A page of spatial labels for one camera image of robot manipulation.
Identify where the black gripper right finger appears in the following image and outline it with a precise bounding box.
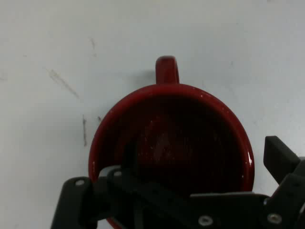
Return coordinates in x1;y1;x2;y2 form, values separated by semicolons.
190;135;305;229

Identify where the red ceramic mug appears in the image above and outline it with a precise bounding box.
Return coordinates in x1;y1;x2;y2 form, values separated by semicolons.
88;55;255;229

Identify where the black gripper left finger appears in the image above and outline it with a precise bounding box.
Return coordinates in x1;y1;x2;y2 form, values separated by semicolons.
51;165;199;229

